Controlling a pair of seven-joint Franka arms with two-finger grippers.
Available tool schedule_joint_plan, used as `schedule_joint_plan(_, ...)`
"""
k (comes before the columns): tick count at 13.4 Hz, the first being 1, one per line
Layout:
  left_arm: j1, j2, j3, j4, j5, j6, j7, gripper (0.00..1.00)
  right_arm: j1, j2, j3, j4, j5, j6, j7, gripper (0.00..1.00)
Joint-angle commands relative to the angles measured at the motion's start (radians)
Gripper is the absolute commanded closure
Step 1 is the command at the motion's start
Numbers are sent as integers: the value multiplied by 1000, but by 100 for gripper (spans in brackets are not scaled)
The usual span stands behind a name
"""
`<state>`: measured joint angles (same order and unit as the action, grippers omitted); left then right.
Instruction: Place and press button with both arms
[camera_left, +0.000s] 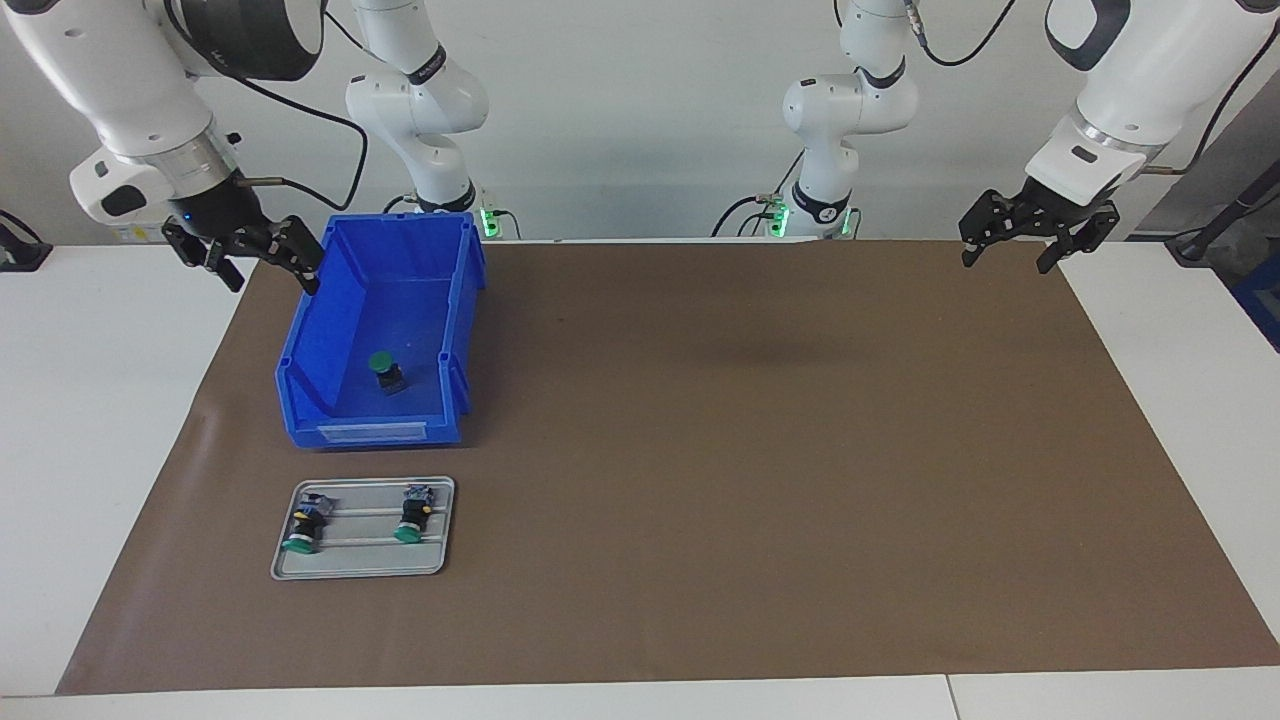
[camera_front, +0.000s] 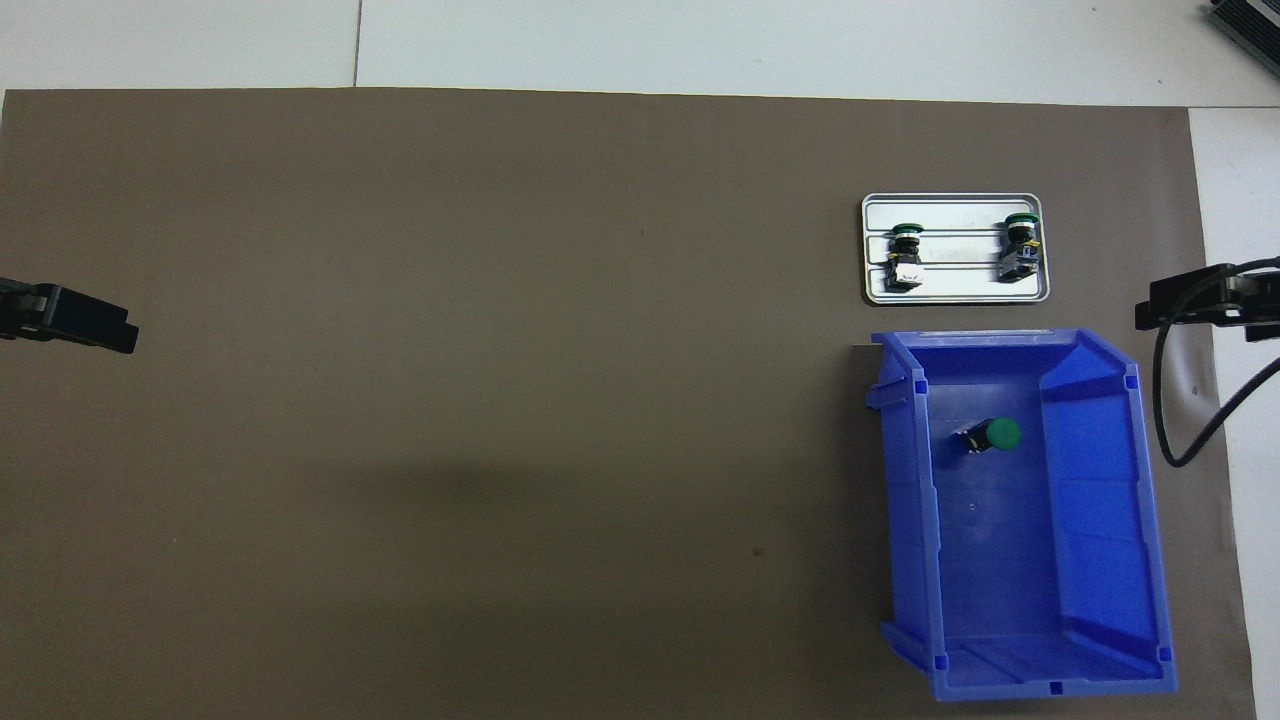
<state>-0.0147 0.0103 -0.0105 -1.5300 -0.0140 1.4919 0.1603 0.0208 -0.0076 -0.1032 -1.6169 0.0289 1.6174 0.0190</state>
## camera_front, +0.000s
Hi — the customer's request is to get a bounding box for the green push button switch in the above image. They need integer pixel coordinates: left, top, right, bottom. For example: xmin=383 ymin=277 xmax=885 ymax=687
xmin=960 ymin=417 xmax=1023 ymax=456
xmin=998 ymin=213 xmax=1043 ymax=284
xmin=886 ymin=222 xmax=927 ymax=293

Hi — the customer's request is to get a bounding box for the grey metal tray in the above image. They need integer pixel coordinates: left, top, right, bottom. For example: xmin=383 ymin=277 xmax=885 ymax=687
xmin=860 ymin=192 xmax=1052 ymax=306

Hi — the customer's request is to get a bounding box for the blue plastic storage bin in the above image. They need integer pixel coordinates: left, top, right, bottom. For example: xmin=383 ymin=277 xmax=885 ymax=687
xmin=865 ymin=328 xmax=1179 ymax=703

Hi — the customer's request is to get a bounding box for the grey ribbed device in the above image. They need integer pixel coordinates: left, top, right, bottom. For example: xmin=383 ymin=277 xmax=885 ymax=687
xmin=1205 ymin=0 xmax=1280 ymax=73

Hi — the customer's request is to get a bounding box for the brown table mat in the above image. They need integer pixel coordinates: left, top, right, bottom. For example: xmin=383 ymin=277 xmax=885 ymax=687
xmin=0 ymin=88 xmax=1259 ymax=720

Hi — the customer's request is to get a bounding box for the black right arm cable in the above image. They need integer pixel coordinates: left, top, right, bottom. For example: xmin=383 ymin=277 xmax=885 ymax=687
xmin=1152 ymin=262 xmax=1280 ymax=469

